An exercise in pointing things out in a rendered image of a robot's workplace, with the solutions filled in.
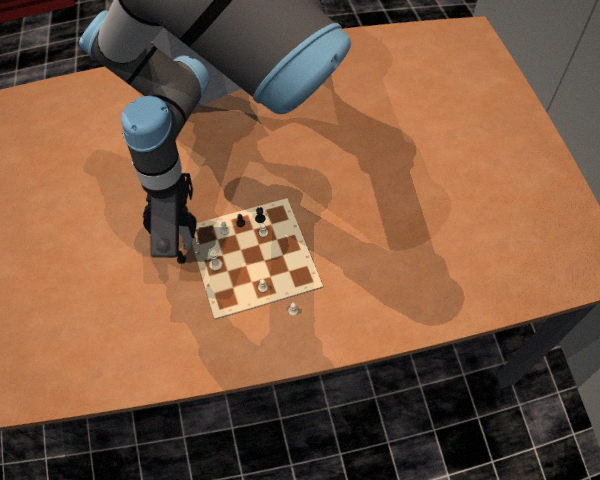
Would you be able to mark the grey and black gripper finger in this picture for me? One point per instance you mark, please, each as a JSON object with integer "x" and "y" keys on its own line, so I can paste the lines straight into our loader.
{"x": 187, "y": 231}
{"x": 146, "y": 223}

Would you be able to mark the chessboard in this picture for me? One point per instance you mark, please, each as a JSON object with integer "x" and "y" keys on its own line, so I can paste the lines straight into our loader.
{"x": 281, "y": 258}

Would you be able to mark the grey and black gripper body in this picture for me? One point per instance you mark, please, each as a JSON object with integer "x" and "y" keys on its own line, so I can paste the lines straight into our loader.
{"x": 183, "y": 189}

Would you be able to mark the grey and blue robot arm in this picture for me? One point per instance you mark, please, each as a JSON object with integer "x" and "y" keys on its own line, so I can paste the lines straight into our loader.
{"x": 278, "y": 51}

